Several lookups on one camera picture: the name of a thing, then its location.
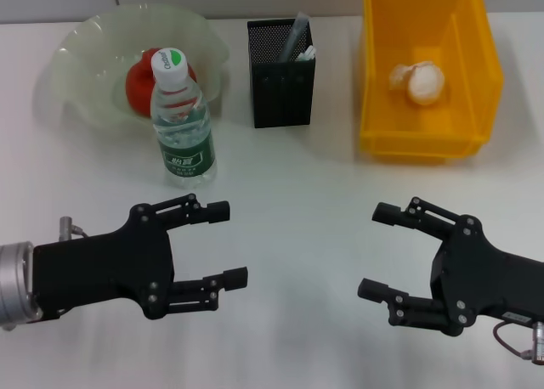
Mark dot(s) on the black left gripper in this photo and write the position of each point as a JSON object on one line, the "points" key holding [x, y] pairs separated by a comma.
{"points": [[102, 270]]}

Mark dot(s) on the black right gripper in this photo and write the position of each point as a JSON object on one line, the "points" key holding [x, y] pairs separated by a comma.
{"points": [[489, 278]]}

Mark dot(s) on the clear water bottle green label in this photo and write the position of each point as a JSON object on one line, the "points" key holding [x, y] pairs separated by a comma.
{"points": [[185, 147]]}

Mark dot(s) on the white paper ball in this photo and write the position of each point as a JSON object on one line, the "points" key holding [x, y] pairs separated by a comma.
{"points": [[425, 85]]}

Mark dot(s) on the red-orange fruit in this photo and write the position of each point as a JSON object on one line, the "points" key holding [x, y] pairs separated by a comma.
{"points": [[138, 87]]}

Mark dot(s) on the green pen white clip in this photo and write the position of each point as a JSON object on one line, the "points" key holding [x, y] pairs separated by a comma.
{"points": [[308, 54]]}

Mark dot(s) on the silver marker pen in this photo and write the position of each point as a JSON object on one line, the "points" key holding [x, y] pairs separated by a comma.
{"points": [[293, 38]]}

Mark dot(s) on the black mesh pen holder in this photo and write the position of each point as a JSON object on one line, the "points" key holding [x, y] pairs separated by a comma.
{"points": [[280, 96]]}

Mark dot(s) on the pale green glass fruit plate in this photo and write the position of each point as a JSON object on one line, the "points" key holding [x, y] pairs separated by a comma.
{"points": [[85, 66]]}

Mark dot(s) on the yellow plastic storage bin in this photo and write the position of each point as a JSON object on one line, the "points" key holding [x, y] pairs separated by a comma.
{"points": [[429, 138]]}

